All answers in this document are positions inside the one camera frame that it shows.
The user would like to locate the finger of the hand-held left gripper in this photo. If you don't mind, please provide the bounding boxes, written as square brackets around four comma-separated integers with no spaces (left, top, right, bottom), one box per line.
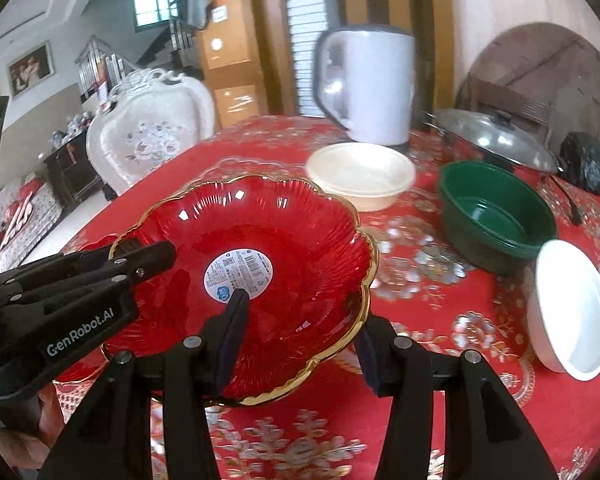
[0,240,178,311]

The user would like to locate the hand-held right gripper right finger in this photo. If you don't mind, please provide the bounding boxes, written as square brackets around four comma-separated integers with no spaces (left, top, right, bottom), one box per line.
[352,312,563,480]

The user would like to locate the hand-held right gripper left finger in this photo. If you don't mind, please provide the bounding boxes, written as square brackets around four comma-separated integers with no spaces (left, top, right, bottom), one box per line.
[32,287,253,480]

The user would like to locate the white plate with green rim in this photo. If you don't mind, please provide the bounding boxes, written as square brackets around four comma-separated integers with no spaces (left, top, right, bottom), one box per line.
[438,161,559,276]

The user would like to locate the floral covered sofa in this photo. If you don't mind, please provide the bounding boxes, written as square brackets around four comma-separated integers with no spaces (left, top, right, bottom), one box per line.
[0,172,63,273]

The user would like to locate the hanging grey cloth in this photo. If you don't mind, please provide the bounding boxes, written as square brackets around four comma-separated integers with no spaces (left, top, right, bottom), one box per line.
[187,0,213,31]

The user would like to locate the metal stair railing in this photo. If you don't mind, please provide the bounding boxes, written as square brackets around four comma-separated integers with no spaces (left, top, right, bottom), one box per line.
[75,17,201,103]

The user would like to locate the red glass plate gold rim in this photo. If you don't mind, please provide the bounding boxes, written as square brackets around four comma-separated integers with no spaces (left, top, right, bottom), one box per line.
[100,174,381,407]

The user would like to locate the round wooden board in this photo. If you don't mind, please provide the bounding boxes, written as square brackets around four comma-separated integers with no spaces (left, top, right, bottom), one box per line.
[452,21,600,171]

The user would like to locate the dark rock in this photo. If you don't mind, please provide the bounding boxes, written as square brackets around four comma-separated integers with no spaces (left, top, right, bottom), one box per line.
[560,131,600,196]

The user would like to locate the person's left hand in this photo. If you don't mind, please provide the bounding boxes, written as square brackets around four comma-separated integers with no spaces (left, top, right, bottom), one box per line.
[0,385,66,471]

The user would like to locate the framed wall picture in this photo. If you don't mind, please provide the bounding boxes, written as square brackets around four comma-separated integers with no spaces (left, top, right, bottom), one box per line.
[6,41,56,98]

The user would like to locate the white slatted shutter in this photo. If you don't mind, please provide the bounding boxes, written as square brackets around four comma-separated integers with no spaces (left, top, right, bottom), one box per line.
[281,0,331,118]

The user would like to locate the dark wooden cabinet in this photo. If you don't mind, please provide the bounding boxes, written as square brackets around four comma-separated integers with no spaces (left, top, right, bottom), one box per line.
[42,132,106,206]

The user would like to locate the red patterned tablecloth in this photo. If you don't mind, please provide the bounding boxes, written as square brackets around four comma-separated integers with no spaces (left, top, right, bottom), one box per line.
[55,114,600,480]

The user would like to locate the tea set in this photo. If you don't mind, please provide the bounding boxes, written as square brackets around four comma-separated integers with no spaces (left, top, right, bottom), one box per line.
[50,112,93,143]

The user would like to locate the white ornate chair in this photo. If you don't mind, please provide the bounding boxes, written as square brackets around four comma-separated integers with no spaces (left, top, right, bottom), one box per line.
[86,68,217,196]

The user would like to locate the window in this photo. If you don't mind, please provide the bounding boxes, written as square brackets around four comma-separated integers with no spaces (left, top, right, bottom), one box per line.
[131,0,181,28]

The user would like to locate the cream plastic bowl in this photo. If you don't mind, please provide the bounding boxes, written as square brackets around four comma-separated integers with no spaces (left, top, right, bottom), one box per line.
[305,142,417,213]

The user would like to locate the steel pot with lid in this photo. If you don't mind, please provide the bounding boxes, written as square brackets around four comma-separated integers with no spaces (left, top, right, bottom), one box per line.
[422,108,583,226]

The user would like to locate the white electric kettle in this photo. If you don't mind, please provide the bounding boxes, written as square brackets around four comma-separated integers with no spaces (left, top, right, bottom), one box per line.
[313,25,416,147]

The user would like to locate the cardboard boxes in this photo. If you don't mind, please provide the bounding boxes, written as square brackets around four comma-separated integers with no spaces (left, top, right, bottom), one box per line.
[197,0,276,128]

